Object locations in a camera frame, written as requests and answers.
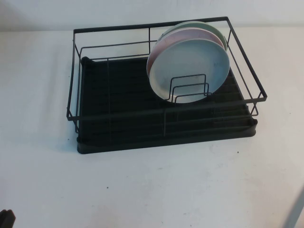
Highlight pink round plate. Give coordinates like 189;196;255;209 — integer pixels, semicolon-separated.
148;28;225;73

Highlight black plastic drip tray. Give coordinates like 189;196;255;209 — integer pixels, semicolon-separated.
77;56;258;155

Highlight black wire dish rack frame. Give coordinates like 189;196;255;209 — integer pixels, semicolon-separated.
66;16;268;134

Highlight light blue round plate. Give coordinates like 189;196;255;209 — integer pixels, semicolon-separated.
146;39;230;104

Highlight light green round plate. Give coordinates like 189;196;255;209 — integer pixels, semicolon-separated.
161;20;228;51

